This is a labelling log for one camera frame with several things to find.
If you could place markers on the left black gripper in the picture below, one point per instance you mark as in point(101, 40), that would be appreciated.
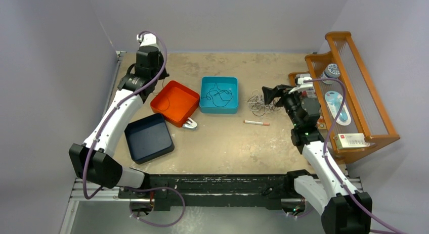
point(164, 75)

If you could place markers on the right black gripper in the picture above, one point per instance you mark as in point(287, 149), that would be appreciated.
point(281, 91)

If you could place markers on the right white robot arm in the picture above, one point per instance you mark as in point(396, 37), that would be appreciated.
point(338, 202)

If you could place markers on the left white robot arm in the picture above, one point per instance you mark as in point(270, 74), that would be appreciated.
point(93, 159)

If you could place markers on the coloured marker set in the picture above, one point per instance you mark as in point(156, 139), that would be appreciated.
point(309, 93)

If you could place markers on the blue blister pack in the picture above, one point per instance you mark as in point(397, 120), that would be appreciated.
point(334, 101)

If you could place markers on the white orange marker pen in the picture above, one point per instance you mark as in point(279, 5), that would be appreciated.
point(256, 123)

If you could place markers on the orange plastic tray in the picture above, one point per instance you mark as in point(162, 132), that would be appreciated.
point(176, 103)

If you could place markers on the blue white jar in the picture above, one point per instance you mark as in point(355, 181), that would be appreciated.
point(330, 71)

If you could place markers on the wooden shelf rack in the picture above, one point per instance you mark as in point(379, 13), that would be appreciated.
point(367, 113)

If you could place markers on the teal plastic tray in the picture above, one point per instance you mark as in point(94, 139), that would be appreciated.
point(219, 95)

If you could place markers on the small white stapler remover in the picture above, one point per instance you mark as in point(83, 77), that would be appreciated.
point(190, 124)

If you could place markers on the dark blue plastic tray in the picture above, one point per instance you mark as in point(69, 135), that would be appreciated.
point(148, 138)

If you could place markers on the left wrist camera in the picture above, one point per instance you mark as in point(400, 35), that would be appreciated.
point(147, 39)

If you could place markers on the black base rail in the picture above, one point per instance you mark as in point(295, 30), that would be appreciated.
point(218, 190)

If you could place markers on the aluminium frame rails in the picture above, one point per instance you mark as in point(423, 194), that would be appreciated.
point(97, 189)

